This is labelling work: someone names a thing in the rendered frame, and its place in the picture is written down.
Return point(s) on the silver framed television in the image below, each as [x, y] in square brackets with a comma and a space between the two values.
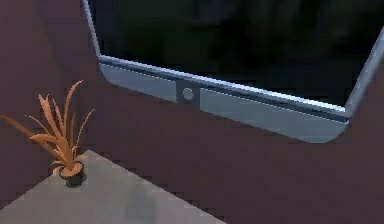
[233, 40]

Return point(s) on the grey table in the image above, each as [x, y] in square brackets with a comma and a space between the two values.
[106, 196]

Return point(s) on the orange potted house plant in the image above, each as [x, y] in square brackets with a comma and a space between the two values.
[63, 143]

